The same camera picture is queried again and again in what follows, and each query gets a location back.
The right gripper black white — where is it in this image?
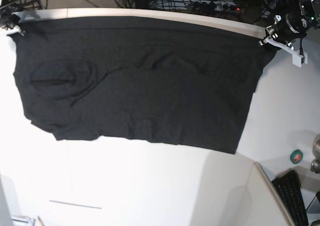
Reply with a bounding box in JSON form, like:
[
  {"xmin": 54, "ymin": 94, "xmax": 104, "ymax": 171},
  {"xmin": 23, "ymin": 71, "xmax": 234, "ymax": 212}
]
[{"xmin": 0, "ymin": 14, "xmax": 25, "ymax": 37}]

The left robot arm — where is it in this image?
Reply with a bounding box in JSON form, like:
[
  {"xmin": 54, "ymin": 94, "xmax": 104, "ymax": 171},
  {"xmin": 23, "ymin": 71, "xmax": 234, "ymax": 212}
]
[{"xmin": 259, "ymin": 0, "xmax": 320, "ymax": 68}]

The black keyboard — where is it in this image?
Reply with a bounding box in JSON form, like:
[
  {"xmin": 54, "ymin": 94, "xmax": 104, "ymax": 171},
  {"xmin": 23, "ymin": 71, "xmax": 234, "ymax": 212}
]
[{"xmin": 272, "ymin": 170, "xmax": 309, "ymax": 226}]

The silver metal cylinder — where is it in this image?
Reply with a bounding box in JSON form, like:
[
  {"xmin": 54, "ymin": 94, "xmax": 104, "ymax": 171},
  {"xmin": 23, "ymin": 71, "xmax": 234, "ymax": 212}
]
[{"xmin": 310, "ymin": 139, "xmax": 320, "ymax": 175}]

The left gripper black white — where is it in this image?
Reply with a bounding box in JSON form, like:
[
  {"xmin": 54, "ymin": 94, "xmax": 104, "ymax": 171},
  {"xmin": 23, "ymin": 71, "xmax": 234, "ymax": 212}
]
[{"xmin": 259, "ymin": 13, "xmax": 308, "ymax": 68}]

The black t-shirt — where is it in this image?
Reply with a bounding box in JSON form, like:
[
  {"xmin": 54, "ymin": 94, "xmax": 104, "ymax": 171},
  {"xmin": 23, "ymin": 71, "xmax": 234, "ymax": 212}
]
[{"xmin": 12, "ymin": 16, "xmax": 276, "ymax": 154}]

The green tape roll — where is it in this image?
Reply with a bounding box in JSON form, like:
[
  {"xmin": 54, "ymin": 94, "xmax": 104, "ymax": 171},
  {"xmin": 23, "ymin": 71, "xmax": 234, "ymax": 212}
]
[{"xmin": 289, "ymin": 149, "xmax": 304, "ymax": 165}]

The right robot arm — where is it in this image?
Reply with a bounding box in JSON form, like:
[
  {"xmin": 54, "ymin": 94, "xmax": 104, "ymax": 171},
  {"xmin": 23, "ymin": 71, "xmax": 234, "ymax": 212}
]
[{"xmin": 0, "ymin": 0, "xmax": 48, "ymax": 36}]

